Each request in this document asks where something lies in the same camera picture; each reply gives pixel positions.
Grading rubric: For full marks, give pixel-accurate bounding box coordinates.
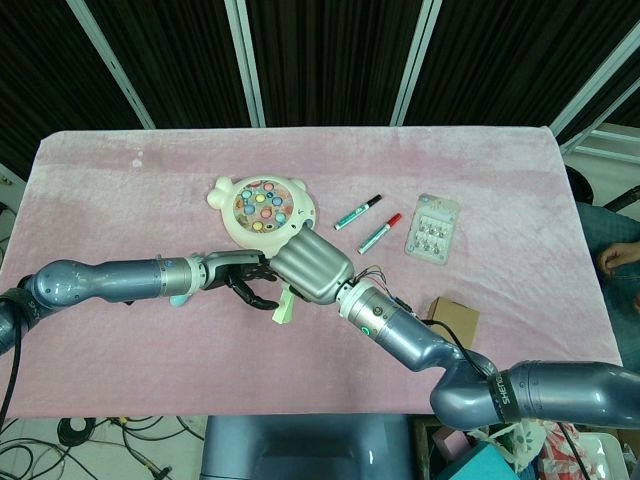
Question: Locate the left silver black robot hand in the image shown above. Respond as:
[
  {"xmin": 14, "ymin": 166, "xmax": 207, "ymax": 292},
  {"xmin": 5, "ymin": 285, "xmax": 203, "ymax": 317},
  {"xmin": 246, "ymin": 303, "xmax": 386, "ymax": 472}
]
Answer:
[{"xmin": 199, "ymin": 249, "xmax": 281, "ymax": 311}]

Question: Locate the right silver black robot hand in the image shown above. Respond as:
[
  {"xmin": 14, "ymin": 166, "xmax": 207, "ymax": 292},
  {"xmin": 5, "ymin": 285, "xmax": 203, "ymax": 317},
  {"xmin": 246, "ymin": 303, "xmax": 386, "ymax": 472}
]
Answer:
[{"xmin": 269, "ymin": 232, "xmax": 356, "ymax": 305}]

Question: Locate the bystander bare hand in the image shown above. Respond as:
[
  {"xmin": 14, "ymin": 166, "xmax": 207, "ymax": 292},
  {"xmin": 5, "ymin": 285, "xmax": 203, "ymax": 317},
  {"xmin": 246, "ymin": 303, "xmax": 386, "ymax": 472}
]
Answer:
[{"xmin": 598, "ymin": 242, "xmax": 640, "ymax": 275}]

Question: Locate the small pale green stick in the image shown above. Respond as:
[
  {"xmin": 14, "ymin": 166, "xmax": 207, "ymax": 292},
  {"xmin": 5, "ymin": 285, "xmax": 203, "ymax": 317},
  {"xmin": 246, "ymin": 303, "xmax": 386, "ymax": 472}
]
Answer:
[{"xmin": 271, "ymin": 292, "xmax": 296, "ymax": 325}]

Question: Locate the bystander blue jeans leg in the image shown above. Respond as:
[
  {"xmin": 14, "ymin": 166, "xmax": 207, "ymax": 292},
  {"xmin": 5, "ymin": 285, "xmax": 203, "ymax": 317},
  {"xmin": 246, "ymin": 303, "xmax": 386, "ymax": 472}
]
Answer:
[{"xmin": 574, "ymin": 199, "xmax": 640, "ymax": 314}]

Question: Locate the white fishing game toy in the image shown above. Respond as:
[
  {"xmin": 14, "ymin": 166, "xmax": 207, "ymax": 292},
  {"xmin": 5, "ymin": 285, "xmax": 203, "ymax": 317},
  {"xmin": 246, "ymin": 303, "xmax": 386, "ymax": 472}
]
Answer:
[{"xmin": 207, "ymin": 174, "xmax": 317, "ymax": 251}]

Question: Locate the black cap whiteboard marker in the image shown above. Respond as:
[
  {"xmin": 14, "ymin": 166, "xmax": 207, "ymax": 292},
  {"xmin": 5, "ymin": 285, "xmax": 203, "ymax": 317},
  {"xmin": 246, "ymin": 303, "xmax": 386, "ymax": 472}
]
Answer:
[{"xmin": 333, "ymin": 193, "xmax": 383, "ymax": 231}]

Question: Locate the red cap whiteboard marker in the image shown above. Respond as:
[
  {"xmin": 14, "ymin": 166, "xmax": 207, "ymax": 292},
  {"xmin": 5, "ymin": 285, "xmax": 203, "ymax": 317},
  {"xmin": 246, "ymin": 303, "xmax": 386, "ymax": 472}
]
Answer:
[{"xmin": 357, "ymin": 213, "xmax": 403, "ymax": 255}]

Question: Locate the pink plush table cloth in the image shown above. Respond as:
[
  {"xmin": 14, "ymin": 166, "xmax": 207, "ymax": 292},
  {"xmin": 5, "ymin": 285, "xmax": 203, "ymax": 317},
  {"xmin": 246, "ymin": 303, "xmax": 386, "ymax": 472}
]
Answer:
[{"xmin": 0, "ymin": 128, "xmax": 624, "ymax": 419}]

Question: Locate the clear blister pack card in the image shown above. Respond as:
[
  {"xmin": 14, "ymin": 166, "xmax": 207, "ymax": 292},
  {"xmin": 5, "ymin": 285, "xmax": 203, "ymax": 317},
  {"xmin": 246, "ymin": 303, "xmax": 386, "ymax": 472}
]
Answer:
[{"xmin": 403, "ymin": 193, "xmax": 460, "ymax": 265}]

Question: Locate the small brown cardboard box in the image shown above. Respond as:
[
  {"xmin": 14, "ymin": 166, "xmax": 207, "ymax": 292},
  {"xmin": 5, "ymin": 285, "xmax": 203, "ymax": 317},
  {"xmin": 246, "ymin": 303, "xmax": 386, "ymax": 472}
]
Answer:
[{"xmin": 426, "ymin": 296, "xmax": 481, "ymax": 349}]

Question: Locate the blue-grey robot torso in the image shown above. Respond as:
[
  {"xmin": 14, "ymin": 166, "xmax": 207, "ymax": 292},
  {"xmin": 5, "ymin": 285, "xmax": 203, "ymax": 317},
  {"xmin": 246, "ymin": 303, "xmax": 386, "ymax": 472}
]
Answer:
[{"xmin": 199, "ymin": 413, "xmax": 416, "ymax": 480}]

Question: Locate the red floral plastic bag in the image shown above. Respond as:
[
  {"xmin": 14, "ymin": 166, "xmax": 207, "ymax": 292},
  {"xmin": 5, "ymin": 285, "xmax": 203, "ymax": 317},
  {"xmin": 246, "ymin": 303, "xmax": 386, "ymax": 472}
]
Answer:
[{"xmin": 539, "ymin": 424, "xmax": 591, "ymax": 480}]

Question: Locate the white green print plastic bag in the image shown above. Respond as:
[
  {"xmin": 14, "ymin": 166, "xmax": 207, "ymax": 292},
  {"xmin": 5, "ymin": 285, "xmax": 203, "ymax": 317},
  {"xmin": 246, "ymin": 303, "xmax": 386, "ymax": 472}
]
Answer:
[{"xmin": 479, "ymin": 419, "xmax": 546, "ymax": 471}]

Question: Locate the pink box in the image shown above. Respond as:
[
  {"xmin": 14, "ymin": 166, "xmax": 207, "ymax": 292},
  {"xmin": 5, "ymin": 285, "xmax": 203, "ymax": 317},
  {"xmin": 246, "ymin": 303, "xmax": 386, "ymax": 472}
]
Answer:
[{"xmin": 432, "ymin": 427, "xmax": 471, "ymax": 454}]

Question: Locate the teal box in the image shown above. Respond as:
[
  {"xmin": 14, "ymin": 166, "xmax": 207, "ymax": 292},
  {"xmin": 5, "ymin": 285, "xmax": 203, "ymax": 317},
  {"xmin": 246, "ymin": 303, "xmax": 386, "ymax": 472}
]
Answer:
[{"xmin": 439, "ymin": 442, "xmax": 521, "ymax": 480}]

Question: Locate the black strap on arm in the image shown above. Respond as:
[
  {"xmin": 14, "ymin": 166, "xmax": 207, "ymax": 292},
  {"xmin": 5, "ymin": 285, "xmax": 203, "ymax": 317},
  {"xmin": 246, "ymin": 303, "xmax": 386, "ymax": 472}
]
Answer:
[{"xmin": 487, "ymin": 368, "xmax": 521, "ymax": 426}]

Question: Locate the white metal frame post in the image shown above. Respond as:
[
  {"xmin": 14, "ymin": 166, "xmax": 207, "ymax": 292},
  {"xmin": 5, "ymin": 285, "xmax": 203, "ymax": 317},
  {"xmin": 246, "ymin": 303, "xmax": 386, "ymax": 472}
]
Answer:
[
  {"xmin": 77, "ymin": 0, "xmax": 155, "ymax": 130},
  {"xmin": 388, "ymin": 0, "xmax": 442, "ymax": 126},
  {"xmin": 548, "ymin": 37, "xmax": 640, "ymax": 134},
  {"xmin": 223, "ymin": 0, "xmax": 267, "ymax": 127}
]

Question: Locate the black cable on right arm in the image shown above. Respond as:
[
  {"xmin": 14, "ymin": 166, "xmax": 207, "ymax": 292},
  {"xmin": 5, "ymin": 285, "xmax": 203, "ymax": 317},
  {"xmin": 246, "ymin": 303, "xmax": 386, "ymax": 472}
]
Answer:
[{"xmin": 424, "ymin": 318, "xmax": 496, "ymax": 379}]

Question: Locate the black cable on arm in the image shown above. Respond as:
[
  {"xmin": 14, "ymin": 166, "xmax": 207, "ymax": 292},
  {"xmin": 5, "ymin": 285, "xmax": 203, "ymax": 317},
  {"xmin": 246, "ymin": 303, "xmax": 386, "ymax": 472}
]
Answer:
[
  {"xmin": 0, "ymin": 319, "xmax": 26, "ymax": 426},
  {"xmin": 424, "ymin": 318, "xmax": 496, "ymax": 379}
]

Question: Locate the black coiled floor cable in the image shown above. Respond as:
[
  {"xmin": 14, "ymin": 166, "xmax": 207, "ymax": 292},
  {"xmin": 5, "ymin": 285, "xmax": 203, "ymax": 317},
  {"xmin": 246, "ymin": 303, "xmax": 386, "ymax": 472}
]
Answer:
[{"xmin": 57, "ymin": 417, "xmax": 96, "ymax": 446}]

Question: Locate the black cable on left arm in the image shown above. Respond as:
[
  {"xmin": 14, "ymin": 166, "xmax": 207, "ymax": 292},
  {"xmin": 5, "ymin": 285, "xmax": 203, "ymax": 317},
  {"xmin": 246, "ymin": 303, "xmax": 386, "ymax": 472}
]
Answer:
[{"xmin": 0, "ymin": 319, "xmax": 26, "ymax": 426}]

